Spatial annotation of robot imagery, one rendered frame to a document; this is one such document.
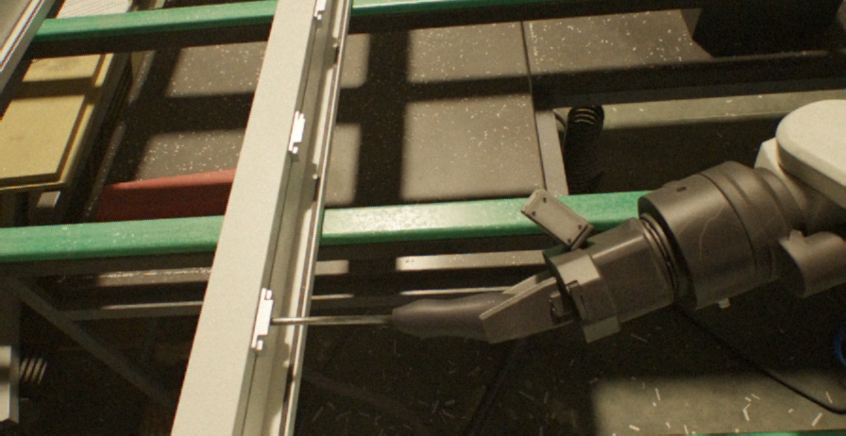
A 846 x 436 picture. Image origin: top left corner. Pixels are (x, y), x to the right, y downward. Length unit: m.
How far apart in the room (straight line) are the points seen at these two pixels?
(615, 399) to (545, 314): 1.01
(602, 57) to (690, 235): 0.74
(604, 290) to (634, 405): 1.04
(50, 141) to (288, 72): 0.62
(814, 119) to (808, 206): 0.06
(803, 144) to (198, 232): 0.50
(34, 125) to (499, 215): 0.87
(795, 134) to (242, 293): 0.40
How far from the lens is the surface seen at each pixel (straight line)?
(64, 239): 0.70
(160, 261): 0.66
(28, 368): 1.37
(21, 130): 1.24
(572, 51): 1.16
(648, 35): 1.21
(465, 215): 0.58
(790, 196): 0.48
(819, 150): 0.46
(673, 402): 1.47
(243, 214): 0.54
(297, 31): 0.69
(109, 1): 1.43
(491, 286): 0.89
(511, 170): 0.97
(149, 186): 1.04
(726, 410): 1.49
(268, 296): 0.50
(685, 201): 0.45
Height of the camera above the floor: 1.35
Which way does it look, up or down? 53 degrees down
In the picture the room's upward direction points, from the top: 9 degrees counter-clockwise
